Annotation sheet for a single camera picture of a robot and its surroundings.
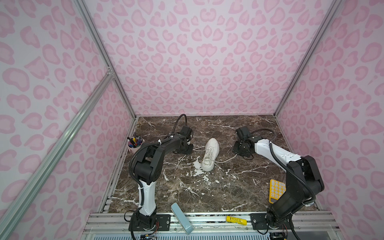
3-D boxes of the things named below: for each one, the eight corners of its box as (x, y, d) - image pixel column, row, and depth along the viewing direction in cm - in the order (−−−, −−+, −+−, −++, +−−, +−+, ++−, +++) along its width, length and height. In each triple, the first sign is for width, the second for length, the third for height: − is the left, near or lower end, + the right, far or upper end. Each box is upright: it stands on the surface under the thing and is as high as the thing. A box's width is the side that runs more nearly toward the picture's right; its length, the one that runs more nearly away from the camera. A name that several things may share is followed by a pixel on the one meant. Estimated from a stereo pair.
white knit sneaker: (201, 170, 93) (201, 165, 88) (207, 140, 108) (207, 134, 102) (215, 172, 92) (216, 168, 87) (219, 142, 106) (220, 136, 101)
